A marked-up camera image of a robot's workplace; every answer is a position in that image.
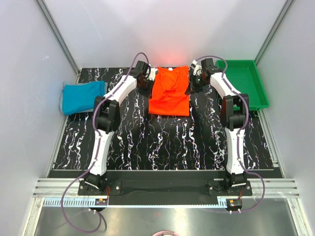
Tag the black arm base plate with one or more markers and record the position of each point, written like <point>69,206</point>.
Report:
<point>208,182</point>

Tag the black marbled table mat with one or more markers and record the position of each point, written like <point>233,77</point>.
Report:
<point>150,142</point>

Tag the green plastic tray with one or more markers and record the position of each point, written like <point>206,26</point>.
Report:
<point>245,77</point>

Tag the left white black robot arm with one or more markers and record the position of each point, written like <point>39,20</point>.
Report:
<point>106,120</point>

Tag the folded teal t shirt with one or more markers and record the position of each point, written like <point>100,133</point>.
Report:
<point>79,98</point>

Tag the orange t shirt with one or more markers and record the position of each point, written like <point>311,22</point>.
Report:
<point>168,94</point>

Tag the aluminium frame rail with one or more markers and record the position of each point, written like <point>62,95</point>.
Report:
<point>271,187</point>

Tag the left orange black connector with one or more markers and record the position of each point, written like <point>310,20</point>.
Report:
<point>101,202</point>

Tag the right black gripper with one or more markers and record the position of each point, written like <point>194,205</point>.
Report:
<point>192,88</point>

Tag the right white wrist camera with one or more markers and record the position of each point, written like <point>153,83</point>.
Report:
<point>197,68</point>

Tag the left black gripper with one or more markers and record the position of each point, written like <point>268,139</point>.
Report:
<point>147,93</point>

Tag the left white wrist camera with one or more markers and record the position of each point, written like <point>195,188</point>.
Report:
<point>153,72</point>

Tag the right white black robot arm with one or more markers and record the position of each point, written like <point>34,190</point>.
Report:
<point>234,116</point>

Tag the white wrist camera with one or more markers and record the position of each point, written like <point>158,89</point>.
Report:
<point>153,72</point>
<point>197,68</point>

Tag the orange black connector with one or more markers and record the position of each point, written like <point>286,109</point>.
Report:
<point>235,203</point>
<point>101,202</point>

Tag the white slotted cable duct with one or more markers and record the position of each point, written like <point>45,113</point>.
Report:
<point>90,202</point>

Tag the right orange black connector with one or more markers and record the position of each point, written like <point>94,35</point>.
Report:
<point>235,203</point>

